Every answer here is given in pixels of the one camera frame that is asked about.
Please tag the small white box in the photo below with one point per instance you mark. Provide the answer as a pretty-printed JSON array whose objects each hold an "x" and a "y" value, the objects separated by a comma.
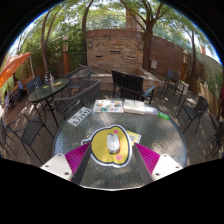
[{"x": 151, "y": 110}]

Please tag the black metal patio chair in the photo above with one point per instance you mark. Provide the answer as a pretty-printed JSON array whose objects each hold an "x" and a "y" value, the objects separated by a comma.
[
  {"x": 196, "y": 111},
  {"x": 31, "y": 131},
  {"x": 218, "y": 136},
  {"x": 173, "y": 78}
]

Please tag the round dark patio table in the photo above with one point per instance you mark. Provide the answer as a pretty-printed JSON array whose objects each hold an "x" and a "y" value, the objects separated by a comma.
[{"x": 48, "y": 88}]

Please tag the white licence plate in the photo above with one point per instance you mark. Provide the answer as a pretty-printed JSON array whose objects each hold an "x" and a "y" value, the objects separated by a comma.
[{"x": 80, "y": 116}]

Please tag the grey wall utility box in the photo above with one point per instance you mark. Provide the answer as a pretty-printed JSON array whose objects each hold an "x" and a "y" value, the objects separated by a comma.
[{"x": 154, "y": 64}]

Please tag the colourful printed magazine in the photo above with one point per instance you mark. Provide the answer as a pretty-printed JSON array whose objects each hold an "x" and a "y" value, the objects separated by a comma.
[{"x": 107, "y": 105}]

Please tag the yellow printed card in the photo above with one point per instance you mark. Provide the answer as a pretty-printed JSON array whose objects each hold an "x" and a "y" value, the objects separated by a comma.
[{"x": 135, "y": 136}]

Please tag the dark wicker chair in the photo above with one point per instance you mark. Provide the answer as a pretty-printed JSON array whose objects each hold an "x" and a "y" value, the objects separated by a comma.
[
  {"x": 78, "y": 100},
  {"x": 78, "y": 73}
]

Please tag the wooden lamp post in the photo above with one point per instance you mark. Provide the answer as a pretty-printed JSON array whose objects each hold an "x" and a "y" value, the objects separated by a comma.
[
  {"x": 66, "y": 56},
  {"x": 185, "y": 65}
]

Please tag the open white book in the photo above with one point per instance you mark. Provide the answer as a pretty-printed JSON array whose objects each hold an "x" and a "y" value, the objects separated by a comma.
[{"x": 134, "y": 106}]

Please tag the wall lantern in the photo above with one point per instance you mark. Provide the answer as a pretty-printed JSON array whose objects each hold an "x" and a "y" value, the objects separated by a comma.
[
  {"x": 90, "y": 44},
  {"x": 140, "y": 46}
]

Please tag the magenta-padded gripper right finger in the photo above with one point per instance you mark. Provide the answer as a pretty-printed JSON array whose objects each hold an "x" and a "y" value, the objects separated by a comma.
[{"x": 166, "y": 165}]

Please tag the black slatted bench chair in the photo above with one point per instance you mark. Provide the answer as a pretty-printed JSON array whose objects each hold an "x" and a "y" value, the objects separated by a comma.
[{"x": 128, "y": 81}]

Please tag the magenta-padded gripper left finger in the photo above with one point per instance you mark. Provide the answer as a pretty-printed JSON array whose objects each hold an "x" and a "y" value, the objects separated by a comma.
[{"x": 56, "y": 165}]

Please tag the blue chair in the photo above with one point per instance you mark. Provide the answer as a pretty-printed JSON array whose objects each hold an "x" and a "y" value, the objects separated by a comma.
[{"x": 33, "y": 83}]

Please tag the yellow duck-shaped mouse pad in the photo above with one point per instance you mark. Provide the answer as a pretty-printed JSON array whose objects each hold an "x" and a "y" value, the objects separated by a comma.
[{"x": 100, "y": 146}]

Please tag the white computer mouse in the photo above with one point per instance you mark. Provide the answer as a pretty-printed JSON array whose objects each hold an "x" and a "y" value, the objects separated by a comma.
[{"x": 113, "y": 143}]

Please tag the orange umbrella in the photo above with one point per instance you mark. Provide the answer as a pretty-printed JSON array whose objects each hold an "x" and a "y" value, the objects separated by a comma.
[{"x": 13, "y": 65}]

